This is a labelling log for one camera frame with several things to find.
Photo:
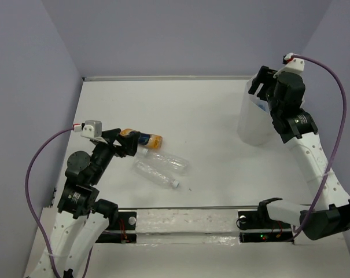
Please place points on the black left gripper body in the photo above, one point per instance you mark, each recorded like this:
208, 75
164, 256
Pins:
103, 153

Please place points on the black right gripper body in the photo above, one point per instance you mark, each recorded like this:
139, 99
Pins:
266, 90

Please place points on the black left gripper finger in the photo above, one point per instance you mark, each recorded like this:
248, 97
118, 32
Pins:
128, 144
111, 136

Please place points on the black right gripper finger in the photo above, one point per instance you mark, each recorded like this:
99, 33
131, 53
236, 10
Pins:
265, 75
256, 86

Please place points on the orange juice bottle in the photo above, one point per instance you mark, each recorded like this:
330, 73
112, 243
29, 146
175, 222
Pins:
150, 141

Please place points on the clear bottle white cap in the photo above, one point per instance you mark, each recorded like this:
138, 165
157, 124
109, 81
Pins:
164, 160
154, 174

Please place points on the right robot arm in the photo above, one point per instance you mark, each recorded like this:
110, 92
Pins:
329, 212

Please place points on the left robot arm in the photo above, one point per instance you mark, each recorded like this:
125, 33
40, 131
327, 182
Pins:
81, 217

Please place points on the white translucent bin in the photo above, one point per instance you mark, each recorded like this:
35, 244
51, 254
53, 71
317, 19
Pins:
254, 125

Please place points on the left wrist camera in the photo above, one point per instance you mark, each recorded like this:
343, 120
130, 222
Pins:
92, 129

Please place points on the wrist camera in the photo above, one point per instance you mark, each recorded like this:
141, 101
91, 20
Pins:
291, 64
92, 129

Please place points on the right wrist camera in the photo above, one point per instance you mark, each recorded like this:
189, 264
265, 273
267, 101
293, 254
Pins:
291, 64

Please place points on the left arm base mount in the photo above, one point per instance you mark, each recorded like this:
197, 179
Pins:
123, 231

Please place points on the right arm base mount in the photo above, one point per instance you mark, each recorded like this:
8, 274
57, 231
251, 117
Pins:
257, 227

